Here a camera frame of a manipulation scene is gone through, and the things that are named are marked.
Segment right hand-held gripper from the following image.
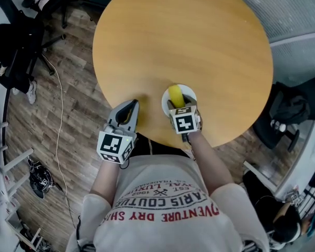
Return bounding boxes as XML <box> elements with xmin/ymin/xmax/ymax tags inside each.
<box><xmin>166</xmin><ymin>94</ymin><xmax>203</xmax><ymax>135</ymax></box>

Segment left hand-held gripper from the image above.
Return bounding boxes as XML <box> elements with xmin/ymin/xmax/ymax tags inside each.
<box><xmin>96</xmin><ymin>99</ymin><xmax>141</xmax><ymax>165</ymax></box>

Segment yellow banana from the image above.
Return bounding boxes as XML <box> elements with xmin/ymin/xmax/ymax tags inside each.
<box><xmin>167</xmin><ymin>86</ymin><xmax>186</xmax><ymax>109</ymax></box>

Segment white plate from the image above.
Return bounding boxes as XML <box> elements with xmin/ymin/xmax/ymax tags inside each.
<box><xmin>161</xmin><ymin>83</ymin><xmax>198</xmax><ymax>116</ymax></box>

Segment person's left forearm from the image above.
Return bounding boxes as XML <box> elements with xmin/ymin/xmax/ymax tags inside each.
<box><xmin>90</xmin><ymin>160</ymin><xmax>121</xmax><ymax>207</ymax></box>

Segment person's right forearm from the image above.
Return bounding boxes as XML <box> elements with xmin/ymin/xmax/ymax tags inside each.
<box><xmin>187</xmin><ymin>129</ymin><xmax>236</xmax><ymax>197</ymax></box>

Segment person's black trousers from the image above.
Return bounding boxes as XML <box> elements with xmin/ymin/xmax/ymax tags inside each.
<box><xmin>128</xmin><ymin>132</ymin><xmax>191</xmax><ymax>159</ymax></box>

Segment clear bottle white cap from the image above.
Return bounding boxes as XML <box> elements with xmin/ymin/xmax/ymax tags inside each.
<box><xmin>270</xmin><ymin>120</ymin><xmax>287</xmax><ymax>133</ymax></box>

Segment black mesh office chair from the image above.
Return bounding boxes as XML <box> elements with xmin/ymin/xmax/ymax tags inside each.
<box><xmin>251</xmin><ymin>76</ymin><xmax>315</xmax><ymax>152</ymax></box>

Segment black backpack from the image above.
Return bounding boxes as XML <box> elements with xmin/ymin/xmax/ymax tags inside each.
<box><xmin>274</xmin><ymin>93</ymin><xmax>313</xmax><ymax>126</ymax></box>

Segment person's white printed shirt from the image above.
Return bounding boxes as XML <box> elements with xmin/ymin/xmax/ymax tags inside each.
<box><xmin>65</xmin><ymin>153</ymin><xmax>270</xmax><ymax>252</ymax></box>

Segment white metal rack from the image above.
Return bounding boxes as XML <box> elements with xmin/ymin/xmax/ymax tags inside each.
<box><xmin>0</xmin><ymin>121</ymin><xmax>44</xmax><ymax>252</ymax></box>

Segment white desk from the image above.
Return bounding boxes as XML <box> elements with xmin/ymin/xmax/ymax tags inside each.
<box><xmin>243</xmin><ymin>119</ymin><xmax>315</xmax><ymax>203</ymax></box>

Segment white cable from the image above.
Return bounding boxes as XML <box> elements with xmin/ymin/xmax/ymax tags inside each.
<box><xmin>43</xmin><ymin>52</ymin><xmax>79</xmax><ymax>228</ymax></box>

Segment gripper device with cables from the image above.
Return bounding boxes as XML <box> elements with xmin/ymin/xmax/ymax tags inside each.
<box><xmin>27</xmin><ymin>158</ymin><xmax>56</xmax><ymax>200</ymax></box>

